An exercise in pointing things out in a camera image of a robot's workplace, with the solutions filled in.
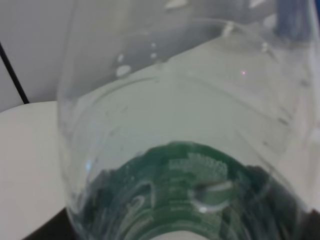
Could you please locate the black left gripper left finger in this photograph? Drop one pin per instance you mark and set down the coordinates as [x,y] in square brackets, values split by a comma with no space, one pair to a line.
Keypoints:
[57,228]

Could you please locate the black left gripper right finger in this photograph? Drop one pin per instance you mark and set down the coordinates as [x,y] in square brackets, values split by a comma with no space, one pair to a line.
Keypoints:
[311,228]

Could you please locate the clear bottle green label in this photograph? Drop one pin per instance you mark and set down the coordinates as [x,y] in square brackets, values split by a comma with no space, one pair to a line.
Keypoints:
[188,120]

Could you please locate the blue sleeved paper cup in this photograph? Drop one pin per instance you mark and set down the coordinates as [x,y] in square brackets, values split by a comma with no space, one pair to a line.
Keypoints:
[292,20]

